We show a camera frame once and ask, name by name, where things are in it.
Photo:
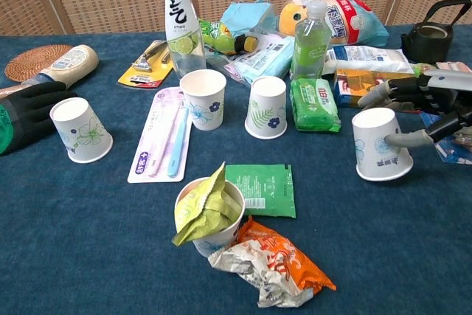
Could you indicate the green foil sachet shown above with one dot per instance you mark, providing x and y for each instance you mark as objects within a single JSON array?
[{"x": 265, "y": 189}]

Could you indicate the light blue wipes pack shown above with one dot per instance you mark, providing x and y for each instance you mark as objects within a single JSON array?
[{"x": 265, "y": 60}]

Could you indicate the green label water bottle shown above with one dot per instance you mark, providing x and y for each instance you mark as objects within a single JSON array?
[{"x": 309, "y": 49}]

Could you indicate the green tissue pack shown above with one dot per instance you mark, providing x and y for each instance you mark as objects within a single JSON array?
[{"x": 313, "y": 104}]

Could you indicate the woven rattan coaster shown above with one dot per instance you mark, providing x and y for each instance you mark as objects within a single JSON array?
[{"x": 26, "y": 62}]

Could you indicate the clear pink toothbrush package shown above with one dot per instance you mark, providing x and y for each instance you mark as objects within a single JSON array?
[{"x": 455, "y": 66}]

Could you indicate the paper cup green fern print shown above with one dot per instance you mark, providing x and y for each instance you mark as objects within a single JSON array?
[{"x": 265, "y": 108}]

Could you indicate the pink toothbrush blister pack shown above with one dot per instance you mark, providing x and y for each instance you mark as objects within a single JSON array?
[{"x": 158, "y": 138}]

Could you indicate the yellow razor blister pack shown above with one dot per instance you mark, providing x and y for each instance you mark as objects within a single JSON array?
[{"x": 147, "y": 69}]

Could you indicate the orange and blue carton box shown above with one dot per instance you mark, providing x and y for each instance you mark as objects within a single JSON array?
[{"x": 354, "y": 84}]

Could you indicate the white wipes pack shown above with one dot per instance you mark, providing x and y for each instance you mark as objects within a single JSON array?
[{"x": 368, "y": 58}]

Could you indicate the pale pink strip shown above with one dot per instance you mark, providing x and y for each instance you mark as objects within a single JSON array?
[{"x": 11, "y": 91}]

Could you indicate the clear lime soda bottle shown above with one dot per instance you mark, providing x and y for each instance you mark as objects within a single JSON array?
[{"x": 180, "y": 16}]

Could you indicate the paper cup blue flower print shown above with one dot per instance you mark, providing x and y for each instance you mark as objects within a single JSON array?
[{"x": 203, "y": 108}]

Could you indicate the paper cup large green flower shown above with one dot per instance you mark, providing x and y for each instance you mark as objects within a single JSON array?
[{"x": 81, "y": 130}]

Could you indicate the yellow-green snack wrapper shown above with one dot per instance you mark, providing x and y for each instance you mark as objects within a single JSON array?
[{"x": 203, "y": 211}]

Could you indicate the blue battery blister pack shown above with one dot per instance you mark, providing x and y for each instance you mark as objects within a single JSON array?
[{"x": 455, "y": 152}]

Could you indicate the paper cup holding wrapper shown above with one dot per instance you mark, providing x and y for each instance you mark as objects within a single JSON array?
[{"x": 217, "y": 238}]

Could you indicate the orange crumpled snack wrapper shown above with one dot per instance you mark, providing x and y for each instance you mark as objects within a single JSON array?
[{"x": 287, "y": 263}]

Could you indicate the light blue bag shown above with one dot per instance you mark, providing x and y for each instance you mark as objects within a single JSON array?
[{"x": 243, "y": 14}]

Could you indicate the paper cup green flower print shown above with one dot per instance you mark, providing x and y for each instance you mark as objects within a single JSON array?
[{"x": 372, "y": 145}]

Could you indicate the beige cylindrical tube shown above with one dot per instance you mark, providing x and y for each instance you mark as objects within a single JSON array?
[{"x": 70, "y": 60}]

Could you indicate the yellow plush toy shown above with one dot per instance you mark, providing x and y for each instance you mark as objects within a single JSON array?
[{"x": 291, "y": 16}]

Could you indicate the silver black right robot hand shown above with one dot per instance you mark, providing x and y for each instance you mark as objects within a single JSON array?
[{"x": 442, "y": 90}]

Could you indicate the blue white red plastic pack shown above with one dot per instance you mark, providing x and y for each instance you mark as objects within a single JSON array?
[{"x": 354, "y": 20}]

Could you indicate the black rubber glove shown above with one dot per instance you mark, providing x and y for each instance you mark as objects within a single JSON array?
[{"x": 29, "y": 108}]

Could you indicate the green drink bottle yellow cap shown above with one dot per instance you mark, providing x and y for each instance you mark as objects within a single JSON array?
[{"x": 217, "y": 34}]

